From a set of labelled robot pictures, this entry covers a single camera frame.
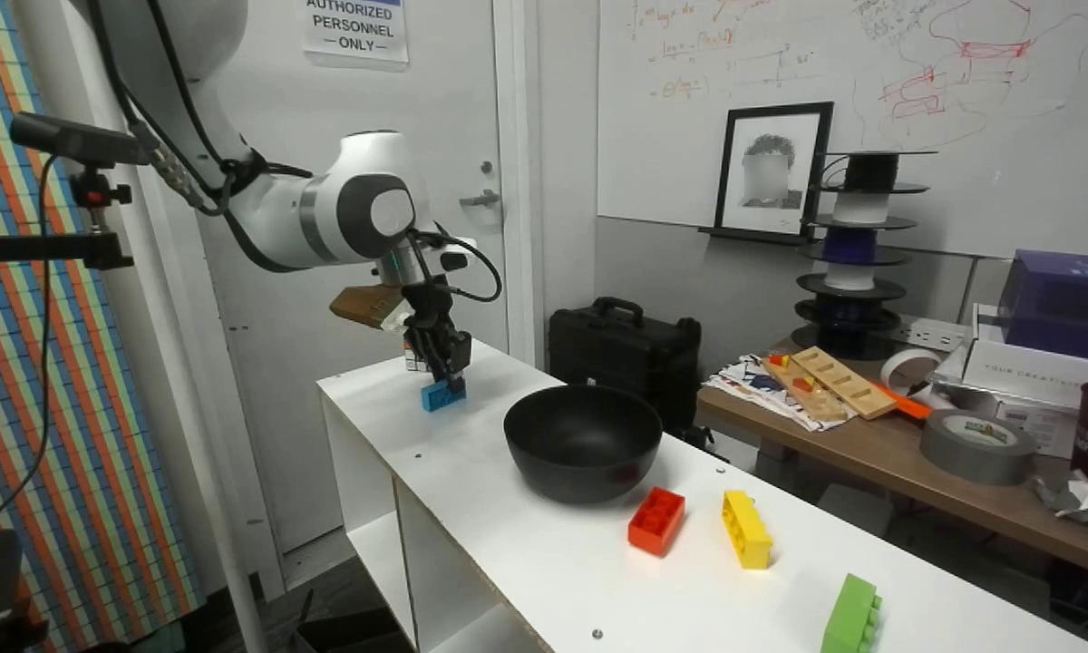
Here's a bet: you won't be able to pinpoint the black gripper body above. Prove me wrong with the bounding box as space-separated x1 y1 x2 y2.
399 267 473 359

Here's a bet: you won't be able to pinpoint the blue toy building block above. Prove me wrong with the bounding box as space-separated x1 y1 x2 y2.
418 374 468 414

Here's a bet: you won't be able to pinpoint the red toy building block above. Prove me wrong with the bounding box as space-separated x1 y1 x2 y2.
624 483 689 558

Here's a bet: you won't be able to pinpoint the yellow toy building block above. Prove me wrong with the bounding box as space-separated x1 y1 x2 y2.
719 485 779 572

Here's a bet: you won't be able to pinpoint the green toy building block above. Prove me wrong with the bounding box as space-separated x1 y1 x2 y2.
818 569 884 653

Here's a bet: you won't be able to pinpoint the black bowl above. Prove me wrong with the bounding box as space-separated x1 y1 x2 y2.
501 379 666 505

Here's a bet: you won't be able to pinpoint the white door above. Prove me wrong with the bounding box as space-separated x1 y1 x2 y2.
140 0 536 582

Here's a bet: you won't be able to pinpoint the black hard carrying case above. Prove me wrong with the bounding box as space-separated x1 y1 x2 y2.
543 292 704 439

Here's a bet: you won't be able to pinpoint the white shelf unit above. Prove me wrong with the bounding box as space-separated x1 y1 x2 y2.
313 338 1088 653

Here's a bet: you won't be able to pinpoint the magazine papers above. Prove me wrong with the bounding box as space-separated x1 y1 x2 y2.
701 353 856 435

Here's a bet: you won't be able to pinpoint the white paper door sign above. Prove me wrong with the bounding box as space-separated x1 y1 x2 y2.
300 0 415 66

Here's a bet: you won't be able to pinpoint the black framed portrait picture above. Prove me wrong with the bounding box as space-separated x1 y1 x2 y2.
712 99 839 243

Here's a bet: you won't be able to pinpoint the wooden orange game box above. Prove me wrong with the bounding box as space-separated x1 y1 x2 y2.
764 344 899 423

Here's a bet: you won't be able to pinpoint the black filament spool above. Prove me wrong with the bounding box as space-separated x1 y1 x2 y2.
823 144 939 196
792 292 915 359

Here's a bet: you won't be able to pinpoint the white filament spool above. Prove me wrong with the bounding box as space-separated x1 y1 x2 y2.
795 262 906 304
815 185 921 233

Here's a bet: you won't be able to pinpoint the blue filament spool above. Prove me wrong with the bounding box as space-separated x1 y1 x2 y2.
809 220 909 267

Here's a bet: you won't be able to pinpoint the white tape roll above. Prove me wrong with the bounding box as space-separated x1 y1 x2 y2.
878 344 943 390

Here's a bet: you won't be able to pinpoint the wooden desk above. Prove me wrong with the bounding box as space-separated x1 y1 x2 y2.
693 348 1088 582

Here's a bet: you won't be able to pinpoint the whiteboard with scribbles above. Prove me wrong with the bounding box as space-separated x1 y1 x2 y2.
595 0 1088 257

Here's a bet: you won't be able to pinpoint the white cardboard box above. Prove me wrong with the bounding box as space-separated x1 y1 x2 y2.
957 338 1088 414

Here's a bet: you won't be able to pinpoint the dark blue box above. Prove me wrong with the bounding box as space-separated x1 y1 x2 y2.
997 246 1088 364

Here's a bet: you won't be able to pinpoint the crumpled silver foil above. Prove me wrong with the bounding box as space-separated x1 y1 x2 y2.
1029 466 1088 529

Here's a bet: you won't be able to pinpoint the tan wrist camera box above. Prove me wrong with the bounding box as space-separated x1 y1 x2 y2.
326 284 418 338

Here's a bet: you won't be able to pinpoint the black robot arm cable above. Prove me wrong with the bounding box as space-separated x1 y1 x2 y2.
415 220 509 304

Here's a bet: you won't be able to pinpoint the silver door handle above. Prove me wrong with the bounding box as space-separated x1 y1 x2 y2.
455 157 503 209

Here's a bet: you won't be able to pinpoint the colourful striped wall panel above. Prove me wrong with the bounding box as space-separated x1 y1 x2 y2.
0 0 203 653

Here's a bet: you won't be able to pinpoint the black camera cable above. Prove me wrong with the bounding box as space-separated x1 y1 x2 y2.
0 157 67 541

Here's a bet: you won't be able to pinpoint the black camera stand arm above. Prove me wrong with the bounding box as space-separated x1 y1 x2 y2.
0 168 138 270

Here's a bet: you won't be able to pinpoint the black camera on stand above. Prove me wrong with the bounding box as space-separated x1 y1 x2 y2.
6 108 161 169

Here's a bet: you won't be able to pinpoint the orange handled tool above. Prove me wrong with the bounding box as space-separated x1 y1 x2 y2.
878 383 937 426

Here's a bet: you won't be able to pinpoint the grey duct tape roll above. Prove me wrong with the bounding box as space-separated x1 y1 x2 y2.
919 408 1040 491

